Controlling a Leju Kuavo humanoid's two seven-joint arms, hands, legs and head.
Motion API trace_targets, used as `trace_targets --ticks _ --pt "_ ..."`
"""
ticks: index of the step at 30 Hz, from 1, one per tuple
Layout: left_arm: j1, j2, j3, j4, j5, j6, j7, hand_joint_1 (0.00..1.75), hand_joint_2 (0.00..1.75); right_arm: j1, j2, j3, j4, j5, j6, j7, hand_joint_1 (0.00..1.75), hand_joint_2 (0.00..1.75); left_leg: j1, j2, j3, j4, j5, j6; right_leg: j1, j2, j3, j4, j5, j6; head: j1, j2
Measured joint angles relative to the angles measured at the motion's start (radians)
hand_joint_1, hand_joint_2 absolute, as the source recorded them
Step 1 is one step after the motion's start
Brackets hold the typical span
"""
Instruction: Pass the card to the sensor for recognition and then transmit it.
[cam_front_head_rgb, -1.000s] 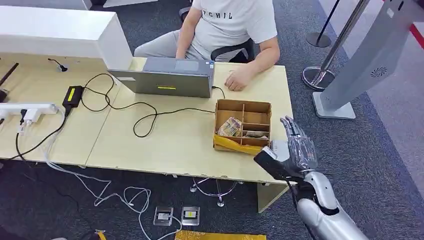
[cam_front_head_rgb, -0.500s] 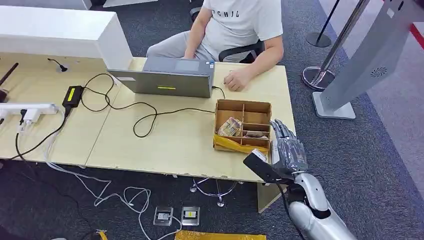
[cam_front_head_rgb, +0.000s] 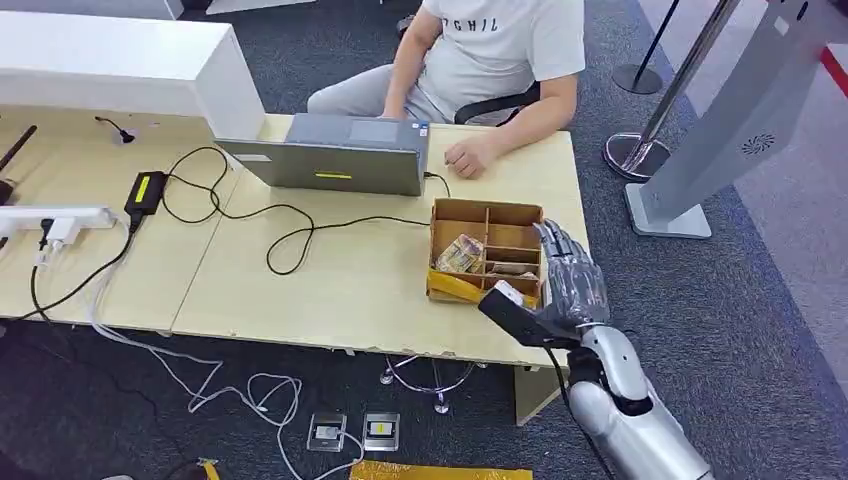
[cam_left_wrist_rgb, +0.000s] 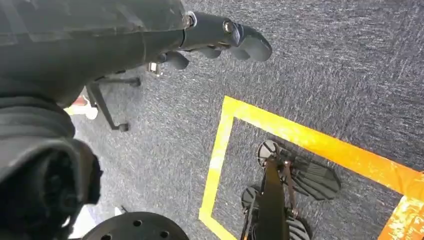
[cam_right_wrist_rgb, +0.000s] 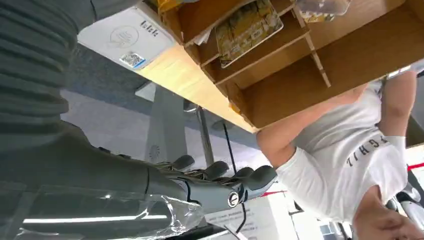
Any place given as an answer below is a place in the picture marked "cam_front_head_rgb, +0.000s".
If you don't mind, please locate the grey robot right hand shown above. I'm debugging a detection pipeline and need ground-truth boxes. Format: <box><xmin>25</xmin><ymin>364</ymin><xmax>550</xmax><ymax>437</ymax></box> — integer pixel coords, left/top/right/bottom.
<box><xmin>533</xmin><ymin>218</ymin><xmax>612</xmax><ymax>340</ymax></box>

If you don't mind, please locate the person's left hand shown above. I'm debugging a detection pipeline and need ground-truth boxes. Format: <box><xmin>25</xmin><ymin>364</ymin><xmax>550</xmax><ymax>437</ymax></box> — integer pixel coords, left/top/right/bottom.
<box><xmin>443</xmin><ymin>134</ymin><xmax>498</xmax><ymax>180</ymax></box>

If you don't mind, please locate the printed card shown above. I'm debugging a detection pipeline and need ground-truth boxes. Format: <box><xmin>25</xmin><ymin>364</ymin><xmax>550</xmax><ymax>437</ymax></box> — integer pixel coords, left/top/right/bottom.
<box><xmin>485</xmin><ymin>262</ymin><xmax>539</xmax><ymax>281</ymax></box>

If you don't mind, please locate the grey laptop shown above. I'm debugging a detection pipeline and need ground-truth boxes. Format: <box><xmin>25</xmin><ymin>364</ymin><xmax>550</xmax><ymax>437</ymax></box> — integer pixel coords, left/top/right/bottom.
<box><xmin>215</xmin><ymin>113</ymin><xmax>431</xmax><ymax>198</ymax></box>

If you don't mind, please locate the wooden compartment card box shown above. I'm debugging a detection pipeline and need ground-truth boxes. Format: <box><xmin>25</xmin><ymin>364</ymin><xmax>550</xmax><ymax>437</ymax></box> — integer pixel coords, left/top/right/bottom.
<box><xmin>425</xmin><ymin>197</ymin><xmax>546</xmax><ymax>310</ymax></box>

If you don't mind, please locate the stack of printed cards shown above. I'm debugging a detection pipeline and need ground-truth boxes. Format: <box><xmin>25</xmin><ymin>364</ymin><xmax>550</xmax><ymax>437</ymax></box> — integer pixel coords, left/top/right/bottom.
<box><xmin>433</xmin><ymin>233</ymin><xmax>486</xmax><ymax>276</ymax></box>

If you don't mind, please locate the person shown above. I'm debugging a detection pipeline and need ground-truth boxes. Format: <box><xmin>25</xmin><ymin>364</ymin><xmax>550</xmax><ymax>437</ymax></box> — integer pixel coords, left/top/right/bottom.
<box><xmin>306</xmin><ymin>0</ymin><xmax>587</xmax><ymax>180</ymax></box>

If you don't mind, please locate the pale desk leg panel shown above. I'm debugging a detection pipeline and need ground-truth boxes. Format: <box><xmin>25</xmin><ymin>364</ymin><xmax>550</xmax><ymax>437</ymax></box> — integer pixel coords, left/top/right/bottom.
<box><xmin>514</xmin><ymin>364</ymin><xmax>571</xmax><ymax>427</ymax></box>

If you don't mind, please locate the yellow sheet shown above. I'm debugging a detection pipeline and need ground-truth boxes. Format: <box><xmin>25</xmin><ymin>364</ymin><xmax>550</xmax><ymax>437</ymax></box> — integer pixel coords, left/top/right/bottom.
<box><xmin>349</xmin><ymin>460</ymin><xmax>534</xmax><ymax>480</ymax></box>

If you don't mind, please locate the steel floor socket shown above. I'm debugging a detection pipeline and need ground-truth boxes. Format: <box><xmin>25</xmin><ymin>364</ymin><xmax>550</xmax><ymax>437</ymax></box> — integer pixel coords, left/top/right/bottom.
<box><xmin>362</xmin><ymin>411</ymin><xmax>401</xmax><ymax>453</ymax></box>
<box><xmin>306</xmin><ymin>412</ymin><xmax>348</xmax><ymax>454</ymax></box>

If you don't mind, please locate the grey kiosk stand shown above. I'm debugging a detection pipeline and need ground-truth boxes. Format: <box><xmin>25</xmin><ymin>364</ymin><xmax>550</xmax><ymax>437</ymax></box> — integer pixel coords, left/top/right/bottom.
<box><xmin>623</xmin><ymin>0</ymin><xmax>848</xmax><ymax>240</ymax></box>

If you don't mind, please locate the white panel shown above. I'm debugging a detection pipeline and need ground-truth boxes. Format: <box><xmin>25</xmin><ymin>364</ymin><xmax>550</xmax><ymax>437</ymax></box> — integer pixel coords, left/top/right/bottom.
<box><xmin>205</xmin><ymin>0</ymin><xmax>318</xmax><ymax>16</ymax></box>

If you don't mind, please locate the black power adapter yellow label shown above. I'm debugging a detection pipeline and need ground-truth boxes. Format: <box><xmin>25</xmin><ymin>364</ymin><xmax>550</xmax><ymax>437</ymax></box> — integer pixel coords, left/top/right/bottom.
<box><xmin>123</xmin><ymin>170</ymin><xmax>168</xmax><ymax>219</ymax></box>

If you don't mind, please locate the red tape strip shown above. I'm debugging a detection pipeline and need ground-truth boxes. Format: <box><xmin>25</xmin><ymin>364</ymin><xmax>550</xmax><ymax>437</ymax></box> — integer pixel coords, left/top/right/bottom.
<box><xmin>818</xmin><ymin>46</ymin><xmax>848</xmax><ymax>101</ymax></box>

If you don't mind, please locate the white desk cabinet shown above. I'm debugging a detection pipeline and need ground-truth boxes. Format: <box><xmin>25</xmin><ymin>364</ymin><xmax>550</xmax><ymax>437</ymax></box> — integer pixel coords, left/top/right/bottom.
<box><xmin>0</xmin><ymin>10</ymin><xmax>268</xmax><ymax>141</ymax></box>

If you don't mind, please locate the white power strip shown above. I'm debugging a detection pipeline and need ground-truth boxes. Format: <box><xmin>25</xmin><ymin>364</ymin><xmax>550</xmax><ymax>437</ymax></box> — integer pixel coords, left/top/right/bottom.
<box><xmin>0</xmin><ymin>205</ymin><xmax>117</xmax><ymax>238</ymax></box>

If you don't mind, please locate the white plug adapter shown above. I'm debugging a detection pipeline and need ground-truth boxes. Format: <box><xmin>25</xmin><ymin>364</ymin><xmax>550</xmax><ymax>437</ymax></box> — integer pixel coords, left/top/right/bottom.
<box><xmin>46</xmin><ymin>218</ymin><xmax>81</xmax><ymax>250</ymax></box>

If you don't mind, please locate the black rod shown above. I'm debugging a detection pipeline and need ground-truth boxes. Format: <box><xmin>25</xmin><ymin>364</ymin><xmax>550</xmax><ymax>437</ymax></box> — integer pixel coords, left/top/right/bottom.
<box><xmin>0</xmin><ymin>124</ymin><xmax>38</xmax><ymax>174</ymax></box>

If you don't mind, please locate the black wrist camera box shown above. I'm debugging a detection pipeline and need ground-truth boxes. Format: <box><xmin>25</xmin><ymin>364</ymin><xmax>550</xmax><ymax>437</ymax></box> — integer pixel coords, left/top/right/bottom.
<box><xmin>478</xmin><ymin>280</ymin><xmax>579</xmax><ymax>350</ymax></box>

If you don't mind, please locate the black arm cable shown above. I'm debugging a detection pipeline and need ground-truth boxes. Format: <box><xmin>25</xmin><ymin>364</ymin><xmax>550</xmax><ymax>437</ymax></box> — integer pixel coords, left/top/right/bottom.
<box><xmin>543</xmin><ymin>345</ymin><xmax>617</xmax><ymax>480</ymax></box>

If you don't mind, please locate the chrome wire frame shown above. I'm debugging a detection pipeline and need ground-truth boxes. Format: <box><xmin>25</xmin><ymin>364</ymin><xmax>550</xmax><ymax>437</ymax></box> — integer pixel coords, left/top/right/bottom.
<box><xmin>379</xmin><ymin>354</ymin><xmax>478</xmax><ymax>416</ymax></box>

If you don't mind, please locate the black stanchion post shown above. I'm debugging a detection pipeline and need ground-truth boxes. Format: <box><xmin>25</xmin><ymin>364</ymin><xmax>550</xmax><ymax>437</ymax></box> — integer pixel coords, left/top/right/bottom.
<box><xmin>611</xmin><ymin>0</ymin><xmax>682</xmax><ymax>96</ymax></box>

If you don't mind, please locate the black laptop power cable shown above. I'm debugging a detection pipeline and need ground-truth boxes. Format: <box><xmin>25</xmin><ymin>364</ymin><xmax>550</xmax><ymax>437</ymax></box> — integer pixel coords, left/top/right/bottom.
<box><xmin>160</xmin><ymin>146</ymin><xmax>452</xmax><ymax>277</ymax></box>

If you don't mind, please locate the chrome stanchion post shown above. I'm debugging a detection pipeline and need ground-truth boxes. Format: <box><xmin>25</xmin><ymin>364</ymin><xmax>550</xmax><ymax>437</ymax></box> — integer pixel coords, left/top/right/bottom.
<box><xmin>602</xmin><ymin>0</ymin><xmax>742</xmax><ymax>183</ymax></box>

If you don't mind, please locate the short black cable stub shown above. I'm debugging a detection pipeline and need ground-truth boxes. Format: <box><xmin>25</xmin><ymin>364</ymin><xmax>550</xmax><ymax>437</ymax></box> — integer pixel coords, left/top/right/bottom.
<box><xmin>93</xmin><ymin>115</ymin><xmax>137</xmax><ymax>146</ymax></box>

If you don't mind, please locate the black mains cable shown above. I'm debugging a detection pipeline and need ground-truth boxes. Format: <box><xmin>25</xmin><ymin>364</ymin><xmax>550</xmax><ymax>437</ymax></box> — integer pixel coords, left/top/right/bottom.
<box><xmin>0</xmin><ymin>215</ymin><xmax>142</xmax><ymax>324</ymax></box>

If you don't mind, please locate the white cable bundle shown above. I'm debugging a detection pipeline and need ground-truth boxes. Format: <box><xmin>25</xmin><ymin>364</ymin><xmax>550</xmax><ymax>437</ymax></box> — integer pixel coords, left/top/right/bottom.
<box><xmin>89</xmin><ymin>218</ymin><xmax>367</xmax><ymax>480</ymax></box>

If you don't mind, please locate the black plug with cable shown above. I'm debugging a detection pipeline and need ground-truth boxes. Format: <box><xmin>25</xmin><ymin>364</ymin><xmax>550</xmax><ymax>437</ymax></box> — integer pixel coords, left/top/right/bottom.
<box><xmin>29</xmin><ymin>218</ymin><xmax>54</xmax><ymax>326</ymax></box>

